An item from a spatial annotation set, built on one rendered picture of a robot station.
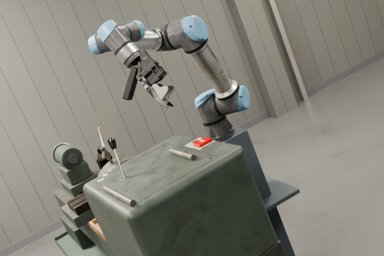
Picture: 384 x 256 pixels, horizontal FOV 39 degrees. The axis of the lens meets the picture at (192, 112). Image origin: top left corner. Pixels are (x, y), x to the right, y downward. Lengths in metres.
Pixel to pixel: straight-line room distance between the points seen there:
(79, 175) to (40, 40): 2.28
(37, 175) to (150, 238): 3.92
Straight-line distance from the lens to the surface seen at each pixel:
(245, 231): 1.95
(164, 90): 1.79
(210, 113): 2.51
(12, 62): 5.50
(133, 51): 1.83
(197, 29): 2.24
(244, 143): 2.56
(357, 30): 7.01
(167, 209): 1.79
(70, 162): 3.47
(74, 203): 3.04
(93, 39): 2.03
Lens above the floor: 1.88
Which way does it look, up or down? 14 degrees down
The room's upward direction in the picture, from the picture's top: 22 degrees counter-clockwise
